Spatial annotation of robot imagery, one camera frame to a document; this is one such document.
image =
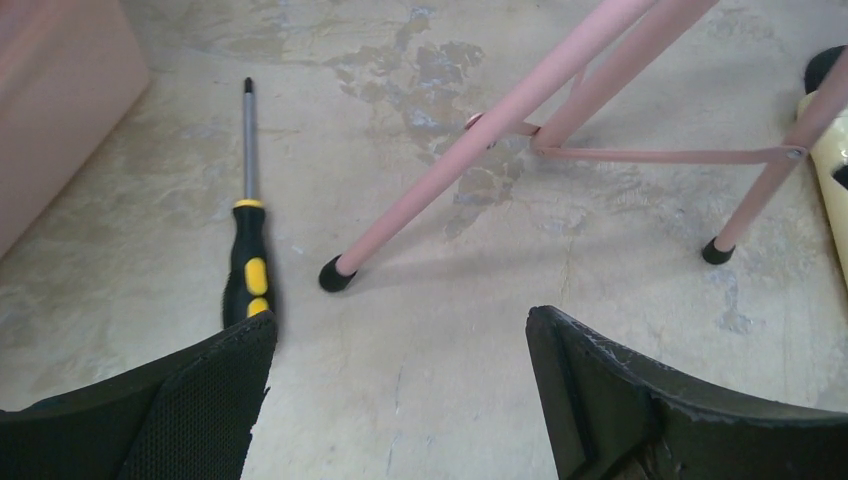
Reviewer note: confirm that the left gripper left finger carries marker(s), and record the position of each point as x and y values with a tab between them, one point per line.
188	415

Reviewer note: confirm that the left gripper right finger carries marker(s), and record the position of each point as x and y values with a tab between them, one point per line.
614	413

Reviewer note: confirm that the pink tripod music stand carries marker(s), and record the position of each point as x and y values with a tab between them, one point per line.
603	54

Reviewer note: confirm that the cream microphone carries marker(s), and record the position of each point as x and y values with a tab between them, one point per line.
828	154

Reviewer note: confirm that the yellow black screwdriver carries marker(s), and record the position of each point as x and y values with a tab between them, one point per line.
249	288

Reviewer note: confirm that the pink plastic storage box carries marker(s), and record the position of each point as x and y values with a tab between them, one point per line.
70	71

